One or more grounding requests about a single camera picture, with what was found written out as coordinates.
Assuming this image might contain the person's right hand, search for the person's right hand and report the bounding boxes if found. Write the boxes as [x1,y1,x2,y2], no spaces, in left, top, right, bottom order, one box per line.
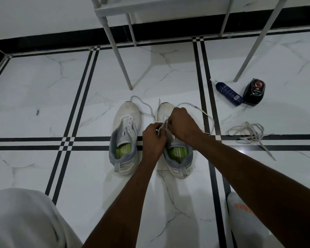
[166,107,205,149]

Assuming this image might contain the person's left hand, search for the person's left hand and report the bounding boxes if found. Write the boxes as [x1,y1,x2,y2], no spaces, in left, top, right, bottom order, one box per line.
[142,122,168,166]

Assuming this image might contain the white shoelace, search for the white shoelace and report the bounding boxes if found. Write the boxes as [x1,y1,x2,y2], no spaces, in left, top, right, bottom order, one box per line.
[226,121,276,161]
[129,95,215,138]

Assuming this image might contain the person's right forearm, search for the person's right forearm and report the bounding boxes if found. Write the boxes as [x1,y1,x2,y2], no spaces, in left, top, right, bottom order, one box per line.
[194,133,310,248]

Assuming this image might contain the person's left forearm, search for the person's left forearm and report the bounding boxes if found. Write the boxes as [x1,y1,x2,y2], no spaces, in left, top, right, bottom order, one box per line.
[82,158,162,248]

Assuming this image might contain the black shoe polish container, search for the black shoe polish container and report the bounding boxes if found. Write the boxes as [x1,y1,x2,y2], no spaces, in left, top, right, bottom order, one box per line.
[242,78,266,107]

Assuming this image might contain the grey metal shelf rack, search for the grey metal shelf rack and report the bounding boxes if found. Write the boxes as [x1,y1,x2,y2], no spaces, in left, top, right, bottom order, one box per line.
[90,0,290,91]

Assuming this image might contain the dark blue spray bottle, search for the dark blue spray bottle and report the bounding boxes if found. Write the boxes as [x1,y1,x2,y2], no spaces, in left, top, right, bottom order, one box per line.
[210,79,245,107]

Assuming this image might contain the white sock with orange print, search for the white sock with orange print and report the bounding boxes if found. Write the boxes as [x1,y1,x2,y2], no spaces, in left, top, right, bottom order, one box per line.
[227,191,285,248]

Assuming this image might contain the white shorts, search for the white shorts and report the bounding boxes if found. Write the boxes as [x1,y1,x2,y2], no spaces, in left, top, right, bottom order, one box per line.
[0,188,83,248]

